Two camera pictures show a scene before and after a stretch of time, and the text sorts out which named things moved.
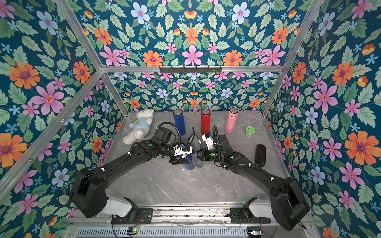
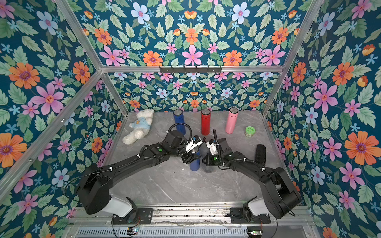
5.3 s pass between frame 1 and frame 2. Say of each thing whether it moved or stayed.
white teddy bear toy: stayed
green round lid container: stayed
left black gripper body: moved
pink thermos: stayed
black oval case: stayed
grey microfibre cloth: moved
